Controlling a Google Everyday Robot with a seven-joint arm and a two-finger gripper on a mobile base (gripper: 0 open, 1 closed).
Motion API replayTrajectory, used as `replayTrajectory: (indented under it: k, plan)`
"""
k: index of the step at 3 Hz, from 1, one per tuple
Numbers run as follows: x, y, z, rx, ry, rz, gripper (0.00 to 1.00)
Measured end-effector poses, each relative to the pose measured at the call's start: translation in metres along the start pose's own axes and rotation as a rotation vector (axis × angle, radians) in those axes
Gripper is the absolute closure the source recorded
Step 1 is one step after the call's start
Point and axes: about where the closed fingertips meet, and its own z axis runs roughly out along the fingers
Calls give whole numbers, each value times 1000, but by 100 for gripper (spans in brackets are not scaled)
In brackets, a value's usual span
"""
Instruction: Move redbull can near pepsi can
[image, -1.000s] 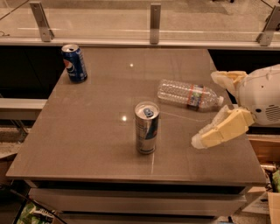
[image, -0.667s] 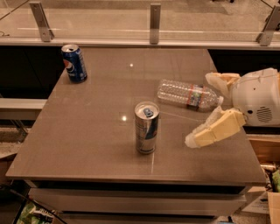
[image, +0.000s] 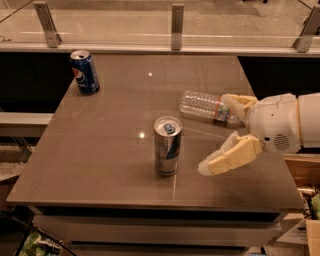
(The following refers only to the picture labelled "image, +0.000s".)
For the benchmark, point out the silver blue redbull can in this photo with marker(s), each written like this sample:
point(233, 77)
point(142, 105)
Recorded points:
point(167, 139)

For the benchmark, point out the green snack bag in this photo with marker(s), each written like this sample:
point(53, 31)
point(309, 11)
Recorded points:
point(37, 245)

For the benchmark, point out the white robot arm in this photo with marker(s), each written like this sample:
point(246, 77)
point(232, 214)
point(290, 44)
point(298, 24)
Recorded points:
point(308, 107)

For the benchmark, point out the clear plastic water bottle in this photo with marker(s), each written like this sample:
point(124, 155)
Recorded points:
point(210, 107)

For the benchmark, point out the green packet in box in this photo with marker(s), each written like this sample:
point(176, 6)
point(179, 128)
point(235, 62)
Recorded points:
point(315, 207)

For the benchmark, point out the middle metal railing bracket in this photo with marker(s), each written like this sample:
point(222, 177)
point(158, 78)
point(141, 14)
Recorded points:
point(177, 26)

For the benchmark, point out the right metal railing bracket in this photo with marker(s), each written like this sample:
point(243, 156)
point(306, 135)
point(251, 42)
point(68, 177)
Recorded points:
point(311, 29)

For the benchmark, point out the left metal railing bracket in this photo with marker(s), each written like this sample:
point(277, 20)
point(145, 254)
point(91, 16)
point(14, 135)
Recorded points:
point(52, 36)

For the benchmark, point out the blue pepsi can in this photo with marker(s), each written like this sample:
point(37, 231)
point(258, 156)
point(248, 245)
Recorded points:
point(84, 71)

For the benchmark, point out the metal railing bracket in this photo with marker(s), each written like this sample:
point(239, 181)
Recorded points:
point(177, 26)
point(311, 29)
point(52, 36)

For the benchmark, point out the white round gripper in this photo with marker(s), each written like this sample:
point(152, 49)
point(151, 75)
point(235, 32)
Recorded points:
point(274, 120)

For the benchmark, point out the cardboard box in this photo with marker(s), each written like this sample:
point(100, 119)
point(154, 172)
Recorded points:
point(298, 230)

